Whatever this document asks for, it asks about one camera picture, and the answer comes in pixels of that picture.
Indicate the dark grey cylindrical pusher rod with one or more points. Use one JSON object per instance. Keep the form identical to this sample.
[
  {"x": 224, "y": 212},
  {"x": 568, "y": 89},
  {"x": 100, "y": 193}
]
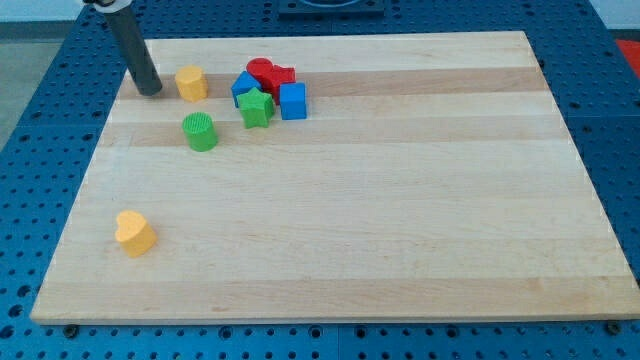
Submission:
[{"x": 128, "y": 36}]

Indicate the yellow hexagon block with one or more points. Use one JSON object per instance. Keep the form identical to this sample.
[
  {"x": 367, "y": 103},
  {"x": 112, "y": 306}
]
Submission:
[{"x": 192, "y": 83}]

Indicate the red cylinder block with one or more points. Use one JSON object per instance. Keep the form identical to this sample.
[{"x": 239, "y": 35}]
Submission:
[{"x": 261, "y": 68}]

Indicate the yellow heart block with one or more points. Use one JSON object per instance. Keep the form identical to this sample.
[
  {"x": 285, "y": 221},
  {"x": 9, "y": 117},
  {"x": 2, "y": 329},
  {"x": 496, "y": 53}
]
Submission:
[{"x": 134, "y": 233}]

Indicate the blue triangle block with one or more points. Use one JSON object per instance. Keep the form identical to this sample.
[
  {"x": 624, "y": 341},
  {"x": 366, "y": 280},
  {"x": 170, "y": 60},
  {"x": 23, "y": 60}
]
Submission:
[{"x": 243, "y": 84}]

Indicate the light wooden board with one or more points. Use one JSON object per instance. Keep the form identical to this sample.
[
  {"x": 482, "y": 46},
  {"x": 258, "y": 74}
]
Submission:
[{"x": 433, "y": 180}]

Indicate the red star-shaped block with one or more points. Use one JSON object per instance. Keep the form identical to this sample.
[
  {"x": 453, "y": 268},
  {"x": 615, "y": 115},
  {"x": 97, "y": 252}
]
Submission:
[{"x": 276, "y": 77}]

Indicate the blue cube block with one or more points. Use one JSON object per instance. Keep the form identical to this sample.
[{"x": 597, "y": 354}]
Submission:
[{"x": 293, "y": 102}]

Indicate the green star block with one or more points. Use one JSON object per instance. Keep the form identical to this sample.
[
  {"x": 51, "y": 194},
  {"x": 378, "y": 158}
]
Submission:
[{"x": 256, "y": 108}]

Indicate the white pusher holder collar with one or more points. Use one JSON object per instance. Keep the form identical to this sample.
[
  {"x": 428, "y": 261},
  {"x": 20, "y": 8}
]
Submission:
[{"x": 108, "y": 3}]

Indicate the green cylinder block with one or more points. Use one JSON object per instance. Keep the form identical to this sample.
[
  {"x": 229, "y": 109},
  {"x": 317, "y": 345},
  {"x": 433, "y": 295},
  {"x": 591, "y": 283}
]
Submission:
[{"x": 199, "y": 131}]

